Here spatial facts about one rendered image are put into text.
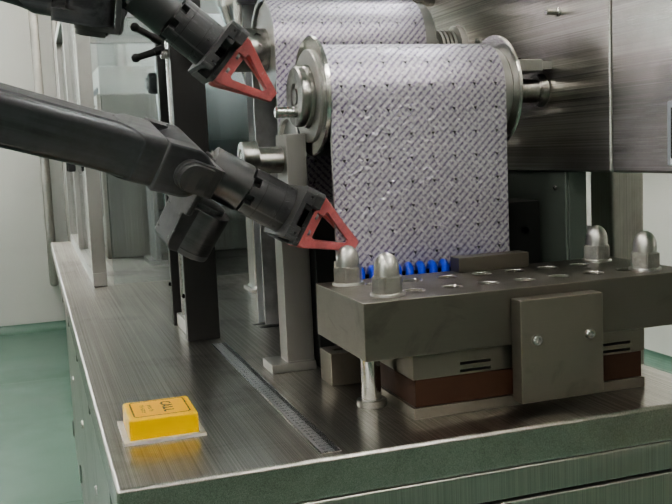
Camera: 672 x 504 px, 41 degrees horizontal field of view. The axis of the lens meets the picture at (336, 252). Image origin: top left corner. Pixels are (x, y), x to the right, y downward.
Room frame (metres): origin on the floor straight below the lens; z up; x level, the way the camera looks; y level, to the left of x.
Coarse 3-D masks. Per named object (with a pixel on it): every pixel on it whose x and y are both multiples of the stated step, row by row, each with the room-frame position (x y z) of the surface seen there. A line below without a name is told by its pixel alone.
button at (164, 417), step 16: (160, 400) 0.95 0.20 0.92; (176, 400) 0.95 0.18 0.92; (128, 416) 0.90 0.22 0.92; (144, 416) 0.90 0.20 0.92; (160, 416) 0.90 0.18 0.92; (176, 416) 0.90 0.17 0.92; (192, 416) 0.90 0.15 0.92; (128, 432) 0.89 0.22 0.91; (144, 432) 0.89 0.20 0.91; (160, 432) 0.89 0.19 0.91; (176, 432) 0.90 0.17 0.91; (192, 432) 0.90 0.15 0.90
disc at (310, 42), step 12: (312, 36) 1.13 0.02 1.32; (300, 48) 1.18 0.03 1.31; (312, 48) 1.13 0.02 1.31; (324, 60) 1.09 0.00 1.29; (324, 72) 1.09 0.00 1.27; (324, 84) 1.09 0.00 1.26; (324, 96) 1.09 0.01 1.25; (324, 108) 1.10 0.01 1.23; (324, 120) 1.10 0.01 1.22; (324, 132) 1.10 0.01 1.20; (312, 144) 1.15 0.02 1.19; (324, 144) 1.11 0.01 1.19
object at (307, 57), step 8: (304, 56) 1.15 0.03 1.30; (312, 56) 1.12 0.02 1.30; (504, 56) 1.19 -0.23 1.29; (304, 64) 1.15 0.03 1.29; (312, 64) 1.12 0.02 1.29; (504, 64) 1.18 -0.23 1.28; (312, 72) 1.12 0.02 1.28; (320, 72) 1.10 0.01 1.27; (504, 72) 1.18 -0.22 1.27; (320, 80) 1.10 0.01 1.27; (512, 80) 1.18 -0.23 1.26; (320, 88) 1.10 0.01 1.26; (512, 88) 1.18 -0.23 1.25; (320, 96) 1.10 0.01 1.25; (512, 96) 1.18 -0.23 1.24; (320, 104) 1.10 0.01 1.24; (320, 112) 1.10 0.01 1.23; (320, 120) 1.10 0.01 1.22; (304, 128) 1.16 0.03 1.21; (312, 128) 1.13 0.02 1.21; (320, 128) 1.11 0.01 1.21; (312, 136) 1.13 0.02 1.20; (328, 136) 1.13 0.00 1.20
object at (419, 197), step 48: (336, 144) 1.10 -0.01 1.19; (384, 144) 1.12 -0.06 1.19; (432, 144) 1.13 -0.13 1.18; (480, 144) 1.16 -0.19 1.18; (336, 192) 1.09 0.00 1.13; (384, 192) 1.11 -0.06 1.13; (432, 192) 1.13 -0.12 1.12; (480, 192) 1.16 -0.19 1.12; (336, 240) 1.09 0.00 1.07; (384, 240) 1.11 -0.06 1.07; (432, 240) 1.13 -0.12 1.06; (480, 240) 1.15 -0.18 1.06
